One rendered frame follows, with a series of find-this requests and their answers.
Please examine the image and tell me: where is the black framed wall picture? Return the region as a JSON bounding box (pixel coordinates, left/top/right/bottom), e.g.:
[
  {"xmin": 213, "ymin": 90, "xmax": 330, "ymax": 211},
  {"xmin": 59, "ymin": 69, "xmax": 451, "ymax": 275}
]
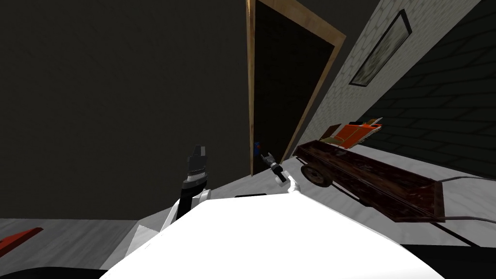
[{"xmin": 348, "ymin": 8, "xmax": 413, "ymax": 88}]

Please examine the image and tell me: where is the brown wooden cart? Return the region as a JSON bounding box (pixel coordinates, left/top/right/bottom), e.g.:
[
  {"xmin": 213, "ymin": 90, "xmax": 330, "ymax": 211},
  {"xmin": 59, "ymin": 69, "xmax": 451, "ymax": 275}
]
[{"xmin": 292, "ymin": 139, "xmax": 496, "ymax": 225}]

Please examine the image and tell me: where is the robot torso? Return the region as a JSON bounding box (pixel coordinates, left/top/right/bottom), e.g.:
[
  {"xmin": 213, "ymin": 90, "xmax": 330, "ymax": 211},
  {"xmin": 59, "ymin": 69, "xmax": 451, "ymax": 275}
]
[{"xmin": 98, "ymin": 192, "xmax": 446, "ymax": 279}]

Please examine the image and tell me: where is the dark door leaf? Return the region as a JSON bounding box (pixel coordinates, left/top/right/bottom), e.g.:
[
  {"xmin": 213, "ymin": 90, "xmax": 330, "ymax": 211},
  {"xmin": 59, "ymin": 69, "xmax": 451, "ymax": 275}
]
[{"xmin": 253, "ymin": 0, "xmax": 336, "ymax": 176}]

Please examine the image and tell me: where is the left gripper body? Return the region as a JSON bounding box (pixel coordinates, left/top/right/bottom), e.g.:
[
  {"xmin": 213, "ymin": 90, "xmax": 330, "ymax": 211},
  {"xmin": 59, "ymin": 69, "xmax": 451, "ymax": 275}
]
[{"xmin": 187, "ymin": 155, "xmax": 208, "ymax": 182}]

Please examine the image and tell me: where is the red flat board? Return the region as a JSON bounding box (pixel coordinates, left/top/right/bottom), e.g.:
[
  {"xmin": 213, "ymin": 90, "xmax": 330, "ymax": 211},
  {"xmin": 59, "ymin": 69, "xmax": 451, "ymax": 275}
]
[{"xmin": 0, "ymin": 227, "xmax": 45, "ymax": 259}]

